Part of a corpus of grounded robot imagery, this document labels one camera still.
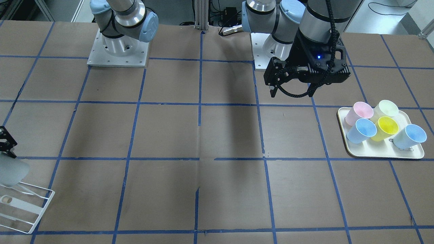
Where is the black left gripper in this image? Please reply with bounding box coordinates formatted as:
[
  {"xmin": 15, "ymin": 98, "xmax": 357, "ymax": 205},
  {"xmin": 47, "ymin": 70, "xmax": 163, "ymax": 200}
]
[{"xmin": 264, "ymin": 31, "xmax": 351, "ymax": 98}]

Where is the pale grey plastic cup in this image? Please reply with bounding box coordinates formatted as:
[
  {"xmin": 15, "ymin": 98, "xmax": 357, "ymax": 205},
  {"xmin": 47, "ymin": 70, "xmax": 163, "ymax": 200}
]
[{"xmin": 0, "ymin": 152, "xmax": 30, "ymax": 187}]

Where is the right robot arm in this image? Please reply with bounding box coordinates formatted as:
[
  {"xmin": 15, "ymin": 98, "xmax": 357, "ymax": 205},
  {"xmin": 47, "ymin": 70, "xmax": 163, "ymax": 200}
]
[{"xmin": 1, "ymin": 0, "xmax": 158, "ymax": 161}]

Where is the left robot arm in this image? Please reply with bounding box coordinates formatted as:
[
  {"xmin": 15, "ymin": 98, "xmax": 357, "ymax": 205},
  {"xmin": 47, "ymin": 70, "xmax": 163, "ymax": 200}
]
[{"xmin": 241, "ymin": 0, "xmax": 362, "ymax": 98}]

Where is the pink plastic cup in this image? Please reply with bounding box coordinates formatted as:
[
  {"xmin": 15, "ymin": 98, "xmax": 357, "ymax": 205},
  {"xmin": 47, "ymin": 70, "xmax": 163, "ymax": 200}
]
[{"xmin": 344, "ymin": 101, "xmax": 374, "ymax": 126}]

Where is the blue plastic cup on tray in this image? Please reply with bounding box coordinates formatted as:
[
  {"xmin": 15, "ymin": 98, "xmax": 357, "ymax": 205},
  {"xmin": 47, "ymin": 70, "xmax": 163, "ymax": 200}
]
[{"xmin": 346, "ymin": 118, "xmax": 377, "ymax": 144}]

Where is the pale green plastic cup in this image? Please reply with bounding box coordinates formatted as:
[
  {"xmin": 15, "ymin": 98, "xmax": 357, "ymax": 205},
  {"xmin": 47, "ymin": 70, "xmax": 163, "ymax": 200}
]
[{"xmin": 370, "ymin": 99, "xmax": 399, "ymax": 123}]

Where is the yellow plastic cup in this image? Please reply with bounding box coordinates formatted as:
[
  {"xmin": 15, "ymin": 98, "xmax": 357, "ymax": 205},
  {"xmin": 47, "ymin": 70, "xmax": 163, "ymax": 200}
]
[{"xmin": 370, "ymin": 117, "xmax": 399, "ymax": 142}]

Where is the light blue cup front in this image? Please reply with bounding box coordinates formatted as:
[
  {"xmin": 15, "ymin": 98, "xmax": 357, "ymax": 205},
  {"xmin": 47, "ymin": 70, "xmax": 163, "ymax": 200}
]
[{"xmin": 393, "ymin": 124, "xmax": 427, "ymax": 149}]

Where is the cream plastic tray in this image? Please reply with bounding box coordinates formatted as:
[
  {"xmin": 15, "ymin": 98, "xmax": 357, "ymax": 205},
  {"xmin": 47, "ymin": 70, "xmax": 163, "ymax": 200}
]
[{"xmin": 337, "ymin": 107, "xmax": 425, "ymax": 160}]

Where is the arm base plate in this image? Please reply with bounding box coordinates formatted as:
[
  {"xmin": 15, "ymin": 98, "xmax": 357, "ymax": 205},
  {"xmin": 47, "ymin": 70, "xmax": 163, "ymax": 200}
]
[
  {"xmin": 87, "ymin": 30, "xmax": 149, "ymax": 68},
  {"xmin": 251, "ymin": 33, "xmax": 292, "ymax": 71}
]

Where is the white wire cup rack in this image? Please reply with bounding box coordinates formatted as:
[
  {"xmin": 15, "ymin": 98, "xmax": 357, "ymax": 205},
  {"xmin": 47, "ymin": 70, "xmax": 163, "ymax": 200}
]
[{"xmin": 0, "ymin": 182, "xmax": 56, "ymax": 234}]

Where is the aluminium frame post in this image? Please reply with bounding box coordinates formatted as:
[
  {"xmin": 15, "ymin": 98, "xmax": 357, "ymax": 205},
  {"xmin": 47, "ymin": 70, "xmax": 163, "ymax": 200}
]
[{"xmin": 193, "ymin": 0, "xmax": 210, "ymax": 32}]

